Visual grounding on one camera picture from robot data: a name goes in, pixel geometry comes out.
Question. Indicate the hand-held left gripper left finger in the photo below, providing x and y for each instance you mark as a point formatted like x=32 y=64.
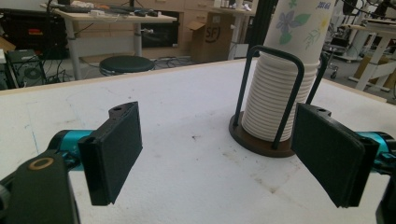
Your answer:
x=112 y=155

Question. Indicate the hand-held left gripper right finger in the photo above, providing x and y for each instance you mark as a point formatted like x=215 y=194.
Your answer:
x=327 y=155

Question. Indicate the stack of white paper cups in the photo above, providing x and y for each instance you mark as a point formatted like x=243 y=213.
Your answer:
x=274 y=93

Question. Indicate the office chair base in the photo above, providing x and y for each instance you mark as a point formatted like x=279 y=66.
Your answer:
x=333 y=70

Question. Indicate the black round stool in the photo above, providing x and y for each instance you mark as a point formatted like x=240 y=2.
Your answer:
x=126 y=63

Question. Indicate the black computer tower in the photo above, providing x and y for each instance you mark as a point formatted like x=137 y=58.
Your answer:
x=26 y=70

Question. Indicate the wooden desk with white legs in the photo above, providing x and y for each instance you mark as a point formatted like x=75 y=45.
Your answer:
x=124 y=18

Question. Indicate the black equipment case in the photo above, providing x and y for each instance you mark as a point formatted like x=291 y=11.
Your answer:
x=28 y=31

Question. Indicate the black keyboard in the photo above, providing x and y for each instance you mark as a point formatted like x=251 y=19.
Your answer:
x=73 y=8

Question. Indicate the brown cardboard box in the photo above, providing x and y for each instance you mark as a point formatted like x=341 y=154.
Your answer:
x=211 y=37

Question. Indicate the white table frame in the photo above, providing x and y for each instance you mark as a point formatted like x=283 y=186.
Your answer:
x=373 y=62

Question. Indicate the black metal post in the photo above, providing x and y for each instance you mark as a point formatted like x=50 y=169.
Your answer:
x=261 y=25

